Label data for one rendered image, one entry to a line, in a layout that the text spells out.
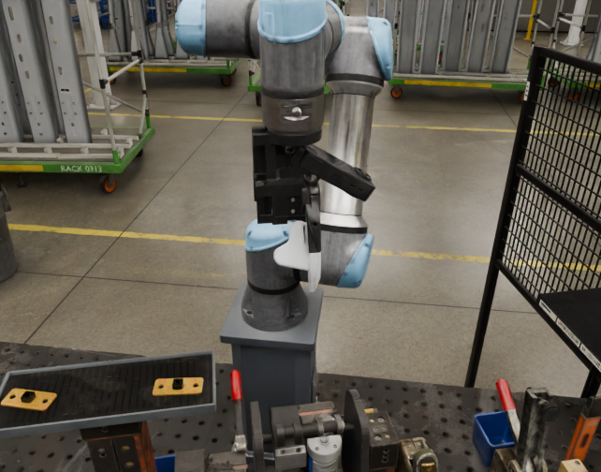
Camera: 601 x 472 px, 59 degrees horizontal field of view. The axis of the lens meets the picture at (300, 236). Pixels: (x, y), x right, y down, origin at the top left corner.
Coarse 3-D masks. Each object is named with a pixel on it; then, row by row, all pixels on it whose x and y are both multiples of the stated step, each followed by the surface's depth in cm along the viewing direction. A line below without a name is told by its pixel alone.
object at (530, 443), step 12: (528, 396) 85; (540, 396) 85; (552, 396) 84; (528, 408) 85; (540, 408) 84; (552, 408) 81; (528, 420) 85; (540, 420) 87; (552, 420) 82; (528, 432) 86; (540, 432) 87; (528, 444) 87; (540, 444) 87; (516, 456) 90; (528, 456) 89; (540, 456) 88; (540, 468) 89
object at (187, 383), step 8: (160, 384) 93; (168, 384) 93; (176, 384) 92; (184, 384) 93; (192, 384) 93; (200, 384) 93; (160, 392) 91; (168, 392) 91; (176, 392) 91; (184, 392) 91; (192, 392) 91; (200, 392) 92
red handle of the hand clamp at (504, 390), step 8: (496, 384) 96; (504, 384) 95; (504, 392) 95; (504, 400) 94; (512, 400) 94; (504, 408) 94; (512, 408) 93; (512, 416) 93; (512, 424) 93; (512, 432) 92; (528, 464) 90
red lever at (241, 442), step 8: (232, 376) 96; (240, 376) 97; (232, 384) 96; (240, 384) 96; (232, 392) 95; (240, 392) 95; (232, 400) 95; (240, 400) 95; (240, 408) 94; (240, 416) 94; (240, 424) 93; (240, 432) 92; (240, 440) 91; (240, 448) 91
